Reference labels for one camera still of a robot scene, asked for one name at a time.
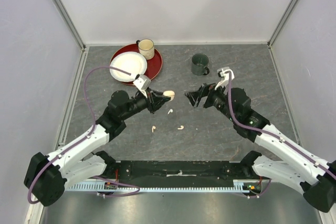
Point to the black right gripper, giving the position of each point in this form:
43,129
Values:
195,97

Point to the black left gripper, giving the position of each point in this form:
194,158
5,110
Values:
154,100

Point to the beige earbud charging case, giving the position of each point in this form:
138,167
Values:
169,93

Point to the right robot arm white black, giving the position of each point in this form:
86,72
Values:
308,174

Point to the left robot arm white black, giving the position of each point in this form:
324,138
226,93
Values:
48,176

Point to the dark green mug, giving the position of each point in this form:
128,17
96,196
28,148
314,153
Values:
200,64

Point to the round red tray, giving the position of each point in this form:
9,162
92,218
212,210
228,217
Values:
154,65

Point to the white paper plate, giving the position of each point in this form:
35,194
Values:
131,62

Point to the cream ceramic mug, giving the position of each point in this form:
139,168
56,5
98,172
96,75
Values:
146,48

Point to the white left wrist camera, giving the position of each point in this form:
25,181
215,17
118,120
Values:
142,82

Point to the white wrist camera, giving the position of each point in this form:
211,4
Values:
223,74
142,82

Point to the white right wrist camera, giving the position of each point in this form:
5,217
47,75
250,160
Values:
223,74

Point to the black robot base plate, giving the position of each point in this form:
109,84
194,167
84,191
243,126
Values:
127,171

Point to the slotted grey cable duct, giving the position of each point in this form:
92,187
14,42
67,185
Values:
168,185

